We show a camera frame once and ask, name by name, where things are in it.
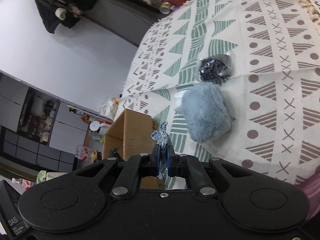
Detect blue patterned plastic bag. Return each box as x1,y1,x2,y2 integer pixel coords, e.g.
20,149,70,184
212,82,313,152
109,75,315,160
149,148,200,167
151,121,170,180

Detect brown cardboard box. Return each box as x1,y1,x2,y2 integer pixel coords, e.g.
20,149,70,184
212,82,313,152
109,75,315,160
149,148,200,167
102,109,164,198

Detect grey plush mouse toy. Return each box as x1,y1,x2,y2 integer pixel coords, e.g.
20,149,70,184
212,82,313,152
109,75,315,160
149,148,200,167
181,82,232,143

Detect black item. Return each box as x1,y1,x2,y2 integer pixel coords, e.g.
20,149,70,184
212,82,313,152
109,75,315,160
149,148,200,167
194,52,233,83

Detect white kettle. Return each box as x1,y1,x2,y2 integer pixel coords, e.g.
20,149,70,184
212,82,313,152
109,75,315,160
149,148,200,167
89,121,111,135

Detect yellow white food bag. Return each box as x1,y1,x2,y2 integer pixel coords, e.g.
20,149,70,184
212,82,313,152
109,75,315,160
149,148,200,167
100,98,119,119

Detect dark grey door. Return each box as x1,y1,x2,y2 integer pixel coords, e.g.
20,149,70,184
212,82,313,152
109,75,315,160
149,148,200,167
85,0,164,46

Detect patterned cream blanket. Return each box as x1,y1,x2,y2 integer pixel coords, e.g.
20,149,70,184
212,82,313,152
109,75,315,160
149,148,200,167
118,0,319,185

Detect black clothes hanging on door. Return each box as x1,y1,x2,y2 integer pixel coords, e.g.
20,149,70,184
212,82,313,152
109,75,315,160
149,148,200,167
33,0,97,34

